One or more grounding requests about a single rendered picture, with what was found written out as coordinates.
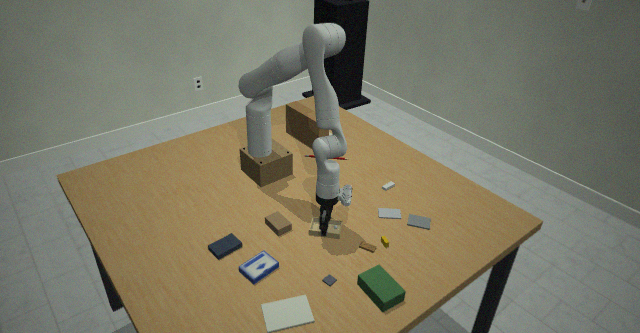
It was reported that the tan wooden domino tile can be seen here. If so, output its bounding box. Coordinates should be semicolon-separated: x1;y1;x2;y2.
359;241;376;253

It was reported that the green rectangular box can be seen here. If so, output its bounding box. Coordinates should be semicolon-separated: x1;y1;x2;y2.
357;265;406;313

